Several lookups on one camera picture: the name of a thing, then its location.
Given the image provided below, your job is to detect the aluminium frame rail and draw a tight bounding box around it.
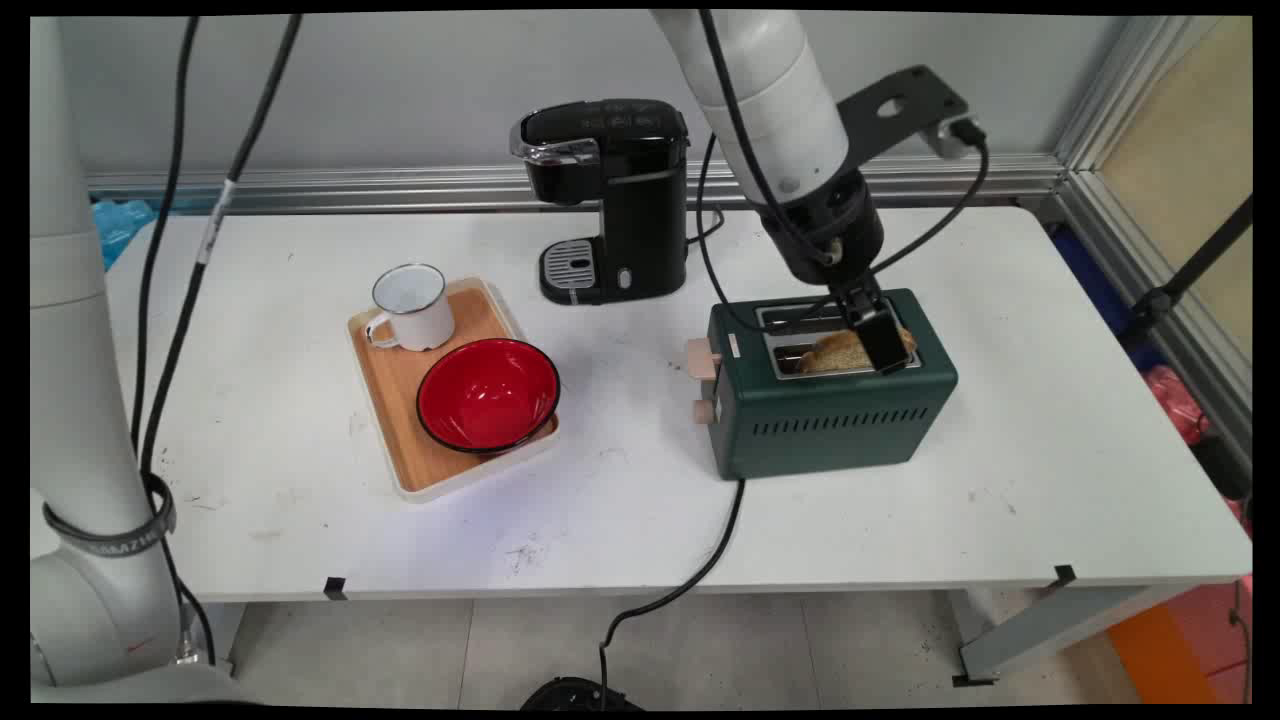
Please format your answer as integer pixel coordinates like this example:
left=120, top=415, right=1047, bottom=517
left=85, top=152, right=1066, bottom=216
left=1050, top=15, right=1253, bottom=471

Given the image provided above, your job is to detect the orange floor object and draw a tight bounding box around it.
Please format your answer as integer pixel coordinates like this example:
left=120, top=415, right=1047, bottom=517
left=1105, top=600, right=1236, bottom=704

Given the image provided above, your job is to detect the red plastic bag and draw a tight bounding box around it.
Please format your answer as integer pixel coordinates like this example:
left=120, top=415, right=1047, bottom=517
left=1143, top=365, right=1213, bottom=447

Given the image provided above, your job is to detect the black coffee maker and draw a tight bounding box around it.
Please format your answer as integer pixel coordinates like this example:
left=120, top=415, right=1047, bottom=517
left=508, top=98, right=693, bottom=307

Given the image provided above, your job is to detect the black toaster power cable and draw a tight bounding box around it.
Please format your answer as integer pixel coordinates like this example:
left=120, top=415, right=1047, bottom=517
left=598, top=478, right=747, bottom=701

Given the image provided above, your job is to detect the blue plastic bag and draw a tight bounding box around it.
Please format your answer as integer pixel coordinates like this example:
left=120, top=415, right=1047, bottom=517
left=92, top=198, right=163, bottom=271

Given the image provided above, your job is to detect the black tripod stand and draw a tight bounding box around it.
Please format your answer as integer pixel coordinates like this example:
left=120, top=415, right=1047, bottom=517
left=1120, top=195, right=1253, bottom=351

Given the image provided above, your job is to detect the wooden tray with white rim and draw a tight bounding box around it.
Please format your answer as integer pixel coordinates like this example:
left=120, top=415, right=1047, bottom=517
left=347, top=277, right=561, bottom=503

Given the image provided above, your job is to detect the thin black camera cable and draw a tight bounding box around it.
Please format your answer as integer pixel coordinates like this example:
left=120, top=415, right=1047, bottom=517
left=130, top=12, right=991, bottom=451

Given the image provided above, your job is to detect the grey table leg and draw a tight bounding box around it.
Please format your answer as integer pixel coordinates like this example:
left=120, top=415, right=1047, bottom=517
left=950, top=585, right=1201, bottom=689
left=205, top=600, right=251, bottom=676

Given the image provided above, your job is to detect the black cable with white tag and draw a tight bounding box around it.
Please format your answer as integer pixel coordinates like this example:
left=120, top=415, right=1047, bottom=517
left=135, top=10, right=846, bottom=666

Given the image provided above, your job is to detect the toasted bread slice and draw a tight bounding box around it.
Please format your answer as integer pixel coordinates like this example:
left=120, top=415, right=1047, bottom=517
left=797, top=325, right=918, bottom=376

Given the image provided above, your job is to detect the round black floor object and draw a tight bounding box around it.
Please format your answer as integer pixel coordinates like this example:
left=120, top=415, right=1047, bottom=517
left=520, top=677, right=646, bottom=713

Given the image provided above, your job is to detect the blue box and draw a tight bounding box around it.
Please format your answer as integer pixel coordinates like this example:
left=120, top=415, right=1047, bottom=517
left=1050, top=225, right=1143, bottom=353

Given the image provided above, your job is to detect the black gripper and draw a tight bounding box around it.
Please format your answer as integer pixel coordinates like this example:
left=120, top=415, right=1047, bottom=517
left=755, top=168, right=914, bottom=375

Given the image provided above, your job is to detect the dark green toaster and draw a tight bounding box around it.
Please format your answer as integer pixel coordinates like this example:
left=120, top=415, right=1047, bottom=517
left=706, top=288, right=959, bottom=482

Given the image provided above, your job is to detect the white enamel mug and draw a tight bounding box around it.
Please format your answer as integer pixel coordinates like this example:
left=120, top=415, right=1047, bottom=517
left=364, top=263, right=457, bottom=353

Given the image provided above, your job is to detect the black velcro cable strap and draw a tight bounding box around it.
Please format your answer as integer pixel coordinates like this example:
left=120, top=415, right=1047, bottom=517
left=42, top=478, right=179, bottom=559

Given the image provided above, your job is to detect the red bowl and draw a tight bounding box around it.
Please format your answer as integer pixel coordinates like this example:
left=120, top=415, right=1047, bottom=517
left=416, top=338, right=562, bottom=456

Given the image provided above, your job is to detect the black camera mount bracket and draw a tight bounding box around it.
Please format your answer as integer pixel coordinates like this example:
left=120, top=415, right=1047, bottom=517
left=838, top=65, right=971, bottom=161

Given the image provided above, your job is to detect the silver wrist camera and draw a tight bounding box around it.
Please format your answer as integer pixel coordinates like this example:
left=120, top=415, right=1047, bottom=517
left=928, top=115, right=987, bottom=161

